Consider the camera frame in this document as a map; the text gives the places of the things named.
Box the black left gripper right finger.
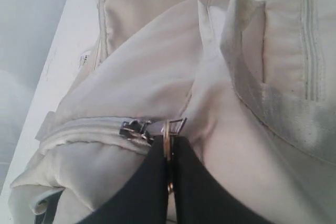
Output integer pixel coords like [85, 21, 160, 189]
[172, 136, 271, 224]

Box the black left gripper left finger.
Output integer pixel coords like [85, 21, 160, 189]
[90, 136, 168, 224]

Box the beige duffel bag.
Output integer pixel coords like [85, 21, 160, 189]
[8, 0, 335, 223]

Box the white paper hang tag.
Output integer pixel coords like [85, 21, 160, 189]
[78, 50, 91, 69]

